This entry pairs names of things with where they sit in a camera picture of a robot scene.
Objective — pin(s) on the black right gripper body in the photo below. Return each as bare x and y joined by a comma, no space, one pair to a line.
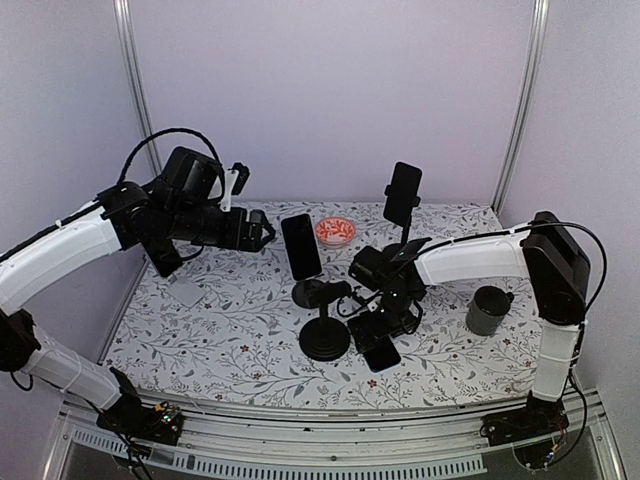
392,321

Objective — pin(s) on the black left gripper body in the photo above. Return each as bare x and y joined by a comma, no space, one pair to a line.
232,236

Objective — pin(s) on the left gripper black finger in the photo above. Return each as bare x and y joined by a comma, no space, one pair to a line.
267,226
262,242

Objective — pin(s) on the black phone with white edge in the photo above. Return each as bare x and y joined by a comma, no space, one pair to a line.
301,247

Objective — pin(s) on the black gooseneck stand round base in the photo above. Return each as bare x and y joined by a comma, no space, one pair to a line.
324,338

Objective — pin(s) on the small round base phone stand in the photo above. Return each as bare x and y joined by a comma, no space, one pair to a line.
303,293

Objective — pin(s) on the tall black clamp phone stand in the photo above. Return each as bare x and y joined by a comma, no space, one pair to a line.
398,209

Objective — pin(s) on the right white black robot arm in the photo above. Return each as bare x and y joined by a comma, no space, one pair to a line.
542,251

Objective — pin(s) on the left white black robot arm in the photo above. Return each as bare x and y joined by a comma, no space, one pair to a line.
190,200

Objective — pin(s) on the white flat phone stand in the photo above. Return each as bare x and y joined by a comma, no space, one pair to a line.
186,292

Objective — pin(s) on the red white patterned bowl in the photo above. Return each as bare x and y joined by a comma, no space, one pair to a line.
335,232

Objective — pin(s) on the floral patterned tablecloth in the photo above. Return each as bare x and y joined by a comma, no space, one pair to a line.
239,343

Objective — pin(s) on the dark grey mug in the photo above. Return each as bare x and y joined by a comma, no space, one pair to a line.
487,309

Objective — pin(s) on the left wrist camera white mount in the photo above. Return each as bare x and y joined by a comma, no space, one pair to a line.
235,179

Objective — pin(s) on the aluminium front rail base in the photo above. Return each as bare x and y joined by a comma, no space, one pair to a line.
222,441

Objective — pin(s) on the left aluminium frame post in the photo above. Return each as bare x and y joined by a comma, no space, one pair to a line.
133,73

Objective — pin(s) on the aluminium frame post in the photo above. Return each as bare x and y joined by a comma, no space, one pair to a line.
533,59
133,73

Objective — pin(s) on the right aluminium frame post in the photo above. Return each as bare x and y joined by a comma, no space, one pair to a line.
533,59

